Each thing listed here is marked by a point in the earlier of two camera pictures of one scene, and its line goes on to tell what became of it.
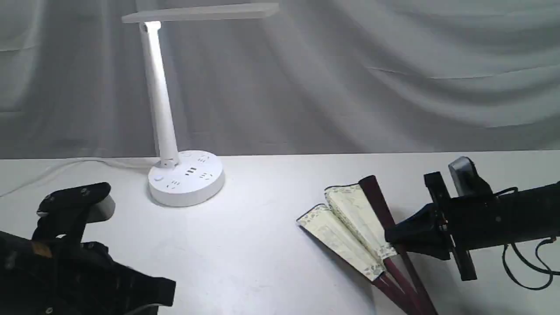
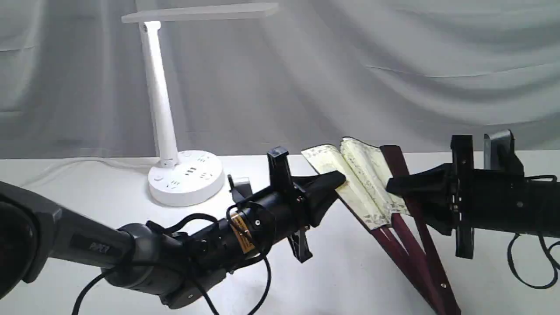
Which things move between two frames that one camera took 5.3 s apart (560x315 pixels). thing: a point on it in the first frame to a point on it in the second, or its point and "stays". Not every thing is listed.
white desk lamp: [184, 177] stays
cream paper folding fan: [354, 221] to [402, 223]
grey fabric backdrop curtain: [315, 76] stays
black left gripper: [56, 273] to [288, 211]
